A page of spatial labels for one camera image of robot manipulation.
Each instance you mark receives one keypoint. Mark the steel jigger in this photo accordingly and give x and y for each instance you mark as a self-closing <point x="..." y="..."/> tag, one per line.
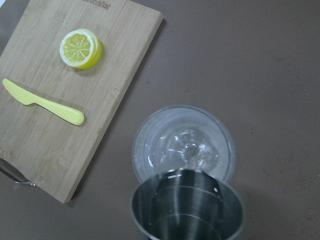
<point x="187" y="205"/>

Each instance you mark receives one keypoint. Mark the clear wine glass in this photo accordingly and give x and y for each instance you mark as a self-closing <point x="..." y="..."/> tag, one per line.
<point x="183" y="137"/>

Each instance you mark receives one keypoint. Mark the bamboo cutting board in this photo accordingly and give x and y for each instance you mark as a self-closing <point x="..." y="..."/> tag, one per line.
<point x="49" y="151"/>

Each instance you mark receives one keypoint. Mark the yellow lemon slice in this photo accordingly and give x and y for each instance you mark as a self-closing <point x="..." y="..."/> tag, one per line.
<point x="81" y="49"/>

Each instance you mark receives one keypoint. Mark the yellow plastic knife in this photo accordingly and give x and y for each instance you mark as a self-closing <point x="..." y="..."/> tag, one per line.
<point x="25" y="97"/>

